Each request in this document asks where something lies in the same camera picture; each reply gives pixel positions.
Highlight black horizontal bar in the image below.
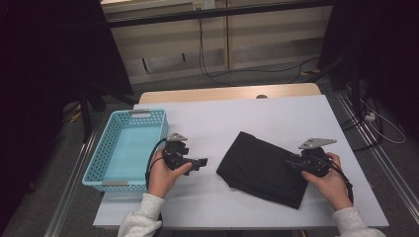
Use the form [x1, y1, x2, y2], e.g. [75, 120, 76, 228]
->
[107, 0, 334, 29]

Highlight narrow black curtain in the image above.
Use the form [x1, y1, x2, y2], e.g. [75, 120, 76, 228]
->
[317, 0, 419, 139]

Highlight black upright stand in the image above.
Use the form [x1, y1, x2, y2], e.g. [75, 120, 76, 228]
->
[304, 52, 364, 113]

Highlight black wall cable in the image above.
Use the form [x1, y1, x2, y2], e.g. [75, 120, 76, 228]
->
[197, 18, 320, 88]

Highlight short metal floor rail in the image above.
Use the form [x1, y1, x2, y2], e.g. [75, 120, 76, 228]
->
[43, 127, 100, 237]

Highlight black tripod stand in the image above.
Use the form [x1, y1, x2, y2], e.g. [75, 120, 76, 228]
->
[78, 83, 139, 144]

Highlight black pants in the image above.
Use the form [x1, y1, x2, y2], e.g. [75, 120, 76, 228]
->
[215, 131, 310, 210]

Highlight beige wooden cabinet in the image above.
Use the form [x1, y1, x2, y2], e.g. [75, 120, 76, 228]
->
[100, 0, 334, 85]

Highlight hand-held gripper black cable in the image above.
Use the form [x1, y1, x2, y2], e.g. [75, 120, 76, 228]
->
[144, 137, 167, 237]
[312, 157, 356, 205]

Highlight wide black curtain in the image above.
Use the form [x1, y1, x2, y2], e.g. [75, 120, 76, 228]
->
[0, 0, 134, 231]

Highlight right hand-held gripper black cable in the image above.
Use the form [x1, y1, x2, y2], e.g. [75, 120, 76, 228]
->
[312, 157, 356, 205]

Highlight black floor cable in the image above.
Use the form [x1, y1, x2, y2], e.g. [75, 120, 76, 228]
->
[340, 95, 384, 152]

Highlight light blue plastic basket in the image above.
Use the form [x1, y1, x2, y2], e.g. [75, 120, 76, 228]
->
[81, 109, 170, 194]

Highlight person's right hand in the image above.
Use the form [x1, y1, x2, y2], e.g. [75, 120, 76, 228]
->
[300, 151, 354, 211]

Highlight white wall socket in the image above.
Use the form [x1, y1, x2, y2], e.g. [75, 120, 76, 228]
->
[192, 0, 216, 11]

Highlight wooden table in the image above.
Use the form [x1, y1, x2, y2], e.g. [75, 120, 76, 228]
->
[137, 82, 322, 105]

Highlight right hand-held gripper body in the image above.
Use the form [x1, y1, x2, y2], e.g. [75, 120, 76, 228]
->
[291, 137, 338, 179]

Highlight person's left hand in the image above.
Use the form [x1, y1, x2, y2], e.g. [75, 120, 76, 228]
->
[147, 148, 194, 199]

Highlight long metal floor rail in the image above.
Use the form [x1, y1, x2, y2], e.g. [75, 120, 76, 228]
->
[335, 90, 419, 215]

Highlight white floor cable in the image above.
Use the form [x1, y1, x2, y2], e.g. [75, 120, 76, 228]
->
[360, 98, 407, 145]

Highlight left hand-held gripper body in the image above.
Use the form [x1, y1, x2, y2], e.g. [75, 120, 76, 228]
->
[162, 131, 196, 172]

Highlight left hand-held gripper black cable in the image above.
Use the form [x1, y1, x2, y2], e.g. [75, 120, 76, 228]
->
[144, 137, 167, 237]

